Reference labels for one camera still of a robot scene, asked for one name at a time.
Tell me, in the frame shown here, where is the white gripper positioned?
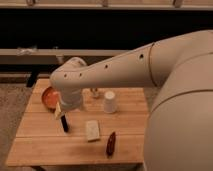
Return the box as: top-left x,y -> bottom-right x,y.
54,87 -> 84,120

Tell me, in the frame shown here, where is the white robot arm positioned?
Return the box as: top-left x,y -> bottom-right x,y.
50,30 -> 213,171

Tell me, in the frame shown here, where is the white rectangular eraser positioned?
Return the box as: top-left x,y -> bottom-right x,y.
86,120 -> 100,141

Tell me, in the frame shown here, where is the small clear glass bottle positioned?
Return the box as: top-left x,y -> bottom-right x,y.
90,88 -> 100,99

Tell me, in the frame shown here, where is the wooden table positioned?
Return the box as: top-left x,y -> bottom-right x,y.
6,79 -> 148,166

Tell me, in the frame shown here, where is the orange frying pan black handle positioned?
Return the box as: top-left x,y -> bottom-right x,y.
41,86 -> 69,133

